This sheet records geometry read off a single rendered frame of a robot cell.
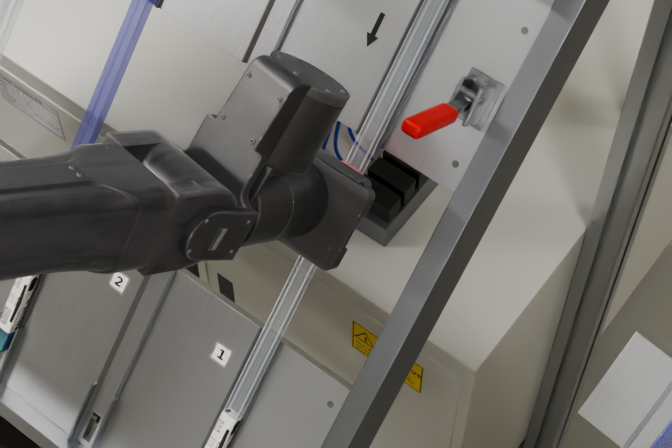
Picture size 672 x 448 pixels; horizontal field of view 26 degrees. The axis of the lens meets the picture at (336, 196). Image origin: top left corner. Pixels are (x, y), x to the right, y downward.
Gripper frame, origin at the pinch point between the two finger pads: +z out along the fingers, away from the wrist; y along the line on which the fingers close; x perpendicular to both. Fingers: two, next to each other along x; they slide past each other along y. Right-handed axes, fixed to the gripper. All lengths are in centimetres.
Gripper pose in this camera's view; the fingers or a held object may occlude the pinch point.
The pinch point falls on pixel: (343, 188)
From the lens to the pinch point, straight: 109.7
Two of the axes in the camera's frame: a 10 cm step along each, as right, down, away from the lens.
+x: -4.6, 8.5, 2.6
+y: -7.9, -5.2, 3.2
